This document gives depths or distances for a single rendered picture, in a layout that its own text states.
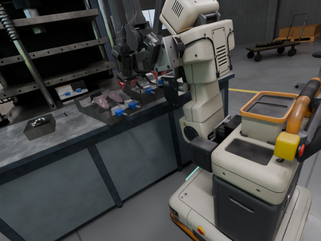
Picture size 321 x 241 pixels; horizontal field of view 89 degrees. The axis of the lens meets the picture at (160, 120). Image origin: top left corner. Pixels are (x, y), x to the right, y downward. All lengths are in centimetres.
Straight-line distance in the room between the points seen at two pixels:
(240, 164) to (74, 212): 122
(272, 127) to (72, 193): 125
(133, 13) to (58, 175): 103
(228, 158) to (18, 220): 131
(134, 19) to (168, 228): 131
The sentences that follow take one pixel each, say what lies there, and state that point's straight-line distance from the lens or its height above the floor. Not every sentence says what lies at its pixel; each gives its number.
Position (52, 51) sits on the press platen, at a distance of 187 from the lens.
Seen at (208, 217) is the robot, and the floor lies 28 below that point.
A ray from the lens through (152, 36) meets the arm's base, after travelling 70.
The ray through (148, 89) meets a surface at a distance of 120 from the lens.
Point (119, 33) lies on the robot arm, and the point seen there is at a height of 127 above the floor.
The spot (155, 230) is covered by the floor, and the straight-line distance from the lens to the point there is 144.
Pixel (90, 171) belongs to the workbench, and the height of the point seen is 48.
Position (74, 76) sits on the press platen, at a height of 101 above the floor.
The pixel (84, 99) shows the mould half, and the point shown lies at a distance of 137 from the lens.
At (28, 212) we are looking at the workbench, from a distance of 145.
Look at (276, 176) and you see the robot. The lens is 62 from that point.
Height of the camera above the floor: 125
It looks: 28 degrees down
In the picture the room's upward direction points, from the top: 12 degrees counter-clockwise
